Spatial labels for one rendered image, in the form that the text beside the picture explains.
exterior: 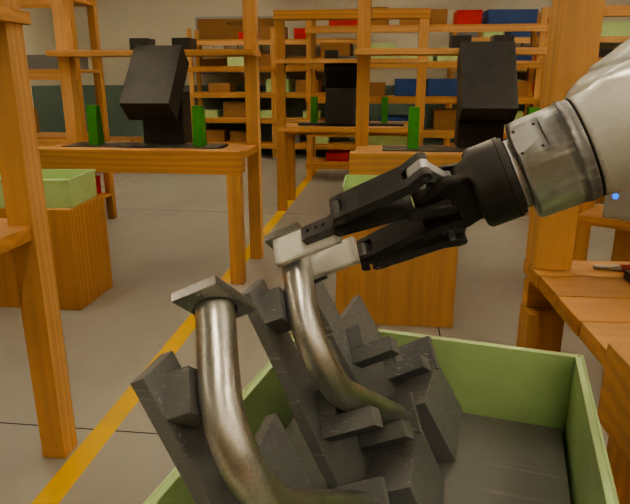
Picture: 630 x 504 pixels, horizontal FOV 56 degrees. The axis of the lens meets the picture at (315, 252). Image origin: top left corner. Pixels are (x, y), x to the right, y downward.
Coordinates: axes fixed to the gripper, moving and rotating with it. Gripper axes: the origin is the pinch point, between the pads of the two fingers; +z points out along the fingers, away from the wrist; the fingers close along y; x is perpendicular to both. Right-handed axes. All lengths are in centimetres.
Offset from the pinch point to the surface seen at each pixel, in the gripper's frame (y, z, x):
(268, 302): 1.5, 5.0, 4.6
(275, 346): -0.4, 5.7, 8.3
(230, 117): -595, 364, -758
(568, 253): -95, -28, -39
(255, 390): -16.6, 17.7, 5.0
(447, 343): -37.4, -3.7, -2.0
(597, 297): -86, -29, -22
